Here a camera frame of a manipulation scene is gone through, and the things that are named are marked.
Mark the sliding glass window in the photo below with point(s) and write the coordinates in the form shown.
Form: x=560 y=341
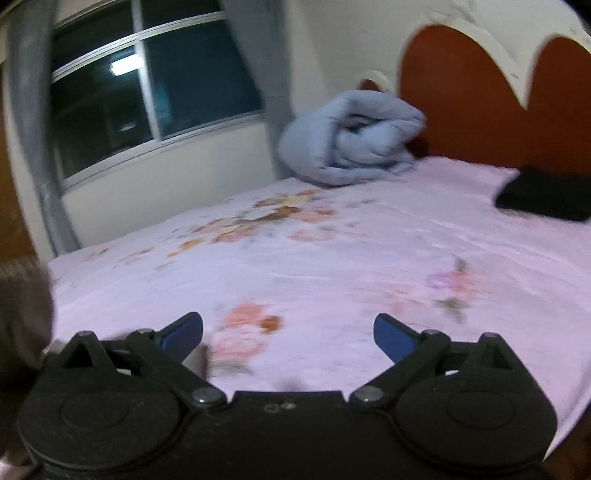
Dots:
x=194 y=78

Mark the dark folded cloth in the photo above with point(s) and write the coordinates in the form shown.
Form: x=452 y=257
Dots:
x=545 y=196

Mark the red and white headboard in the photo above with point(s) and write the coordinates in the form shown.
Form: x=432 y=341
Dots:
x=466 y=101

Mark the bed with pink floral sheet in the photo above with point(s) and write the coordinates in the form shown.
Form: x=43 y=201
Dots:
x=351 y=249

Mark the grey pants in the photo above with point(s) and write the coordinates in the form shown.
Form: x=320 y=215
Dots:
x=23 y=314

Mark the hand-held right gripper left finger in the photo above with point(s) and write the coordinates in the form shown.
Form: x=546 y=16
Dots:
x=182 y=333

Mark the rolled light blue duvet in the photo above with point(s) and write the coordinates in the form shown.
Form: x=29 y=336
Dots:
x=332 y=138

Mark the grey curtain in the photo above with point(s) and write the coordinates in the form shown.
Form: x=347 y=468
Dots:
x=37 y=115
x=272 y=83

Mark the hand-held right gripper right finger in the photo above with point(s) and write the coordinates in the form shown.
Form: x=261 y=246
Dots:
x=391 y=334

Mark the brown wooden door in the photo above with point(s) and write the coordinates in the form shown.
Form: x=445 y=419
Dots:
x=11 y=194

